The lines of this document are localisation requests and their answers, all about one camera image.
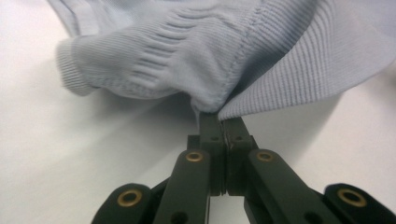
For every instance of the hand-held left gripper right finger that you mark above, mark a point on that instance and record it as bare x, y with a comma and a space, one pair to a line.
236, 137

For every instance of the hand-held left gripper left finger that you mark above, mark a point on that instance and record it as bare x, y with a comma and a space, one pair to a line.
214, 133

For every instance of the light blue tank top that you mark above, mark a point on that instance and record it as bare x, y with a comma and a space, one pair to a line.
218, 46

